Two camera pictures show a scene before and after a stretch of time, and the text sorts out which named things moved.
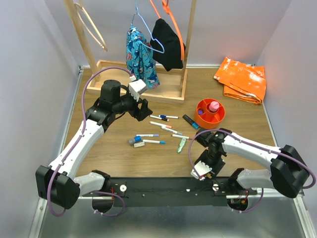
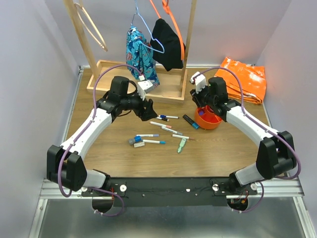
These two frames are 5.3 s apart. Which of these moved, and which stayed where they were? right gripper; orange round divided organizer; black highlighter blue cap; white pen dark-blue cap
Moved: right gripper
Stayed: white pen dark-blue cap; orange round divided organizer; black highlighter blue cap
